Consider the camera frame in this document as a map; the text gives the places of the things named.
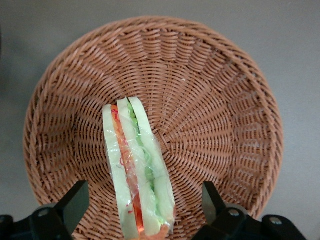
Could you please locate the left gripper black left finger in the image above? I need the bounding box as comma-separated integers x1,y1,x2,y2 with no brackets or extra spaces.
0,181,90,240

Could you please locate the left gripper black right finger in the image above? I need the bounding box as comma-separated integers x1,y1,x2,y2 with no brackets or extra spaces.
191,181,307,240

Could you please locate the triangle sandwich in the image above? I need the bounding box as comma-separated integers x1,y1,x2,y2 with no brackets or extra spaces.
102,96,176,240

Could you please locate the round brown wicker basket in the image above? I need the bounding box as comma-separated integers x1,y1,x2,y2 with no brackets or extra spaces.
22,16,285,240

